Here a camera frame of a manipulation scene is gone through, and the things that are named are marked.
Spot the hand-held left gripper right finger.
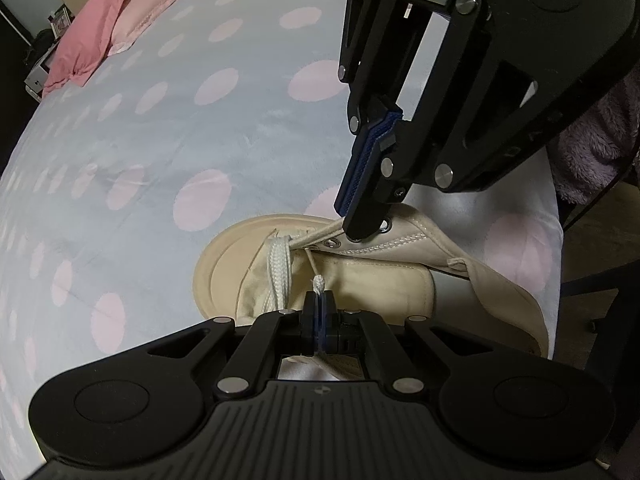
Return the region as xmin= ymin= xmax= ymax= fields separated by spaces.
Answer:
xmin=319 ymin=293 xmax=494 ymax=394

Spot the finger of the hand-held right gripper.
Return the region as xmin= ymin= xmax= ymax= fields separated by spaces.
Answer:
xmin=343 ymin=0 xmax=597 ymax=242
xmin=333 ymin=0 xmax=405 ymax=217

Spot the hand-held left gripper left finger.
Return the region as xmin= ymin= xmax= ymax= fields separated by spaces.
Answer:
xmin=149 ymin=292 xmax=318 ymax=397

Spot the white shoelace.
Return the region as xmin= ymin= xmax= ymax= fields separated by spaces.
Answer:
xmin=254 ymin=232 xmax=363 ymax=384

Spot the beige canvas shoe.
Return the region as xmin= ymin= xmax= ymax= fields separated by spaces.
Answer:
xmin=192 ymin=202 xmax=552 ymax=382

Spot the purple fuzzy robe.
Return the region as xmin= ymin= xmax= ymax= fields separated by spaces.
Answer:
xmin=546 ymin=79 xmax=640 ymax=207

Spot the pink polka dot blanket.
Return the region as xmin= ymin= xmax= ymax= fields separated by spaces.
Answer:
xmin=0 ymin=0 xmax=567 ymax=463

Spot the light pink pillow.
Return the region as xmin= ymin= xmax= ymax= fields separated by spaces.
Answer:
xmin=107 ymin=0 xmax=207 ymax=57

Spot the white box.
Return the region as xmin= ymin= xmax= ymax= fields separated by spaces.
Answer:
xmin=24 ymin=54 xmax=57 ymax=100

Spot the dark bag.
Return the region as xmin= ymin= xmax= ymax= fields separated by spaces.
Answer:
xmin=25 ymin=29 xmax=62 ymax=61

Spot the black wardrobe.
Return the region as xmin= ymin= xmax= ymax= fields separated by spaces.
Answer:
xmin=0 ymin=0 xmax=47 ymax=128

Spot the black cable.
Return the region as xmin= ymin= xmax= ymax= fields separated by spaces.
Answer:
xmin=562 ymin=156 xmax=640 ymax=233

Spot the small picture frame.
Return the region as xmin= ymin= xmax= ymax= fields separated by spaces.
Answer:
xmin=49 ymin=4 xmax=72 ymax=37

